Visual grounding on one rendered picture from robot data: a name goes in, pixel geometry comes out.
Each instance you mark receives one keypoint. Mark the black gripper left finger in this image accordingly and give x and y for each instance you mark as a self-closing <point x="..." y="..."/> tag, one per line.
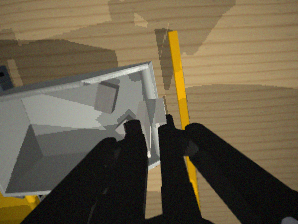
<point x="81" y="195"/>

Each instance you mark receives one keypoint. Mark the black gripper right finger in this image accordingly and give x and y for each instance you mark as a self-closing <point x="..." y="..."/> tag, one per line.
<point x="252" y="194"/>

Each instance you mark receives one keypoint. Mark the grey metal shelf rack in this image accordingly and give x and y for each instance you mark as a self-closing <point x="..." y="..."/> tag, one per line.
<point x="5" y="81"/>

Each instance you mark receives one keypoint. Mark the yellow bar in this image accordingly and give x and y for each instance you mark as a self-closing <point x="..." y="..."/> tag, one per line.
<point x="181" y="97"/>

